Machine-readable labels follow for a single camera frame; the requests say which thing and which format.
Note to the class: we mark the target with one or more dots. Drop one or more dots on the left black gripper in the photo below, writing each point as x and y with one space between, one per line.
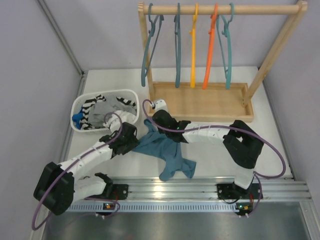
130 144

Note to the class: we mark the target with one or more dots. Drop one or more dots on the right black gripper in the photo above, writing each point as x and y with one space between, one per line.
161 130

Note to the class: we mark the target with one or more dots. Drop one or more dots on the teal blue tank top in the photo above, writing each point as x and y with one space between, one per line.
156 144

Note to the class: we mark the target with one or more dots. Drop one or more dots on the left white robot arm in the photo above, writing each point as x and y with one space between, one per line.
62 184

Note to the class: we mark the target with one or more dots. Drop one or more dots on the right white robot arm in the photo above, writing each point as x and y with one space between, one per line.
241 142

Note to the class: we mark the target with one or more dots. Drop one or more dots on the yellow hanger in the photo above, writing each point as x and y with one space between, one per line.
193 47

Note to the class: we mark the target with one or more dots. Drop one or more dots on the orange hanger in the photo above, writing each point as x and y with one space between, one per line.
211 44

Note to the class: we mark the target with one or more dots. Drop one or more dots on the wooden clothes rack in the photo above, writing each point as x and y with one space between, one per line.
215 103

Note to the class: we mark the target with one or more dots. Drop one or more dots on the grey garment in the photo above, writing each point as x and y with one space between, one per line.
109 104

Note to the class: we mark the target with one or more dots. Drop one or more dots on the white plastic laundry basket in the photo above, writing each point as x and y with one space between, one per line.
125 93

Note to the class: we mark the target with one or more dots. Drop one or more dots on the black white striped garment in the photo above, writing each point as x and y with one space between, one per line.
84 125

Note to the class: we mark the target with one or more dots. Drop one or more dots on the blue garment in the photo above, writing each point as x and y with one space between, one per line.
76 118

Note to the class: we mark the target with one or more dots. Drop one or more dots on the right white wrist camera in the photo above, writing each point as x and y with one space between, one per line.
158 105

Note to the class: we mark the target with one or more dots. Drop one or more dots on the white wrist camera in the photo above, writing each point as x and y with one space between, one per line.
112 121
158 105

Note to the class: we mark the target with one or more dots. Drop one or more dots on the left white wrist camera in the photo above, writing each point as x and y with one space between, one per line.
112 121

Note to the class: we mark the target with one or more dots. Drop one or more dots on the aluminium mounting rail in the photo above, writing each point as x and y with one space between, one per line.
192 195

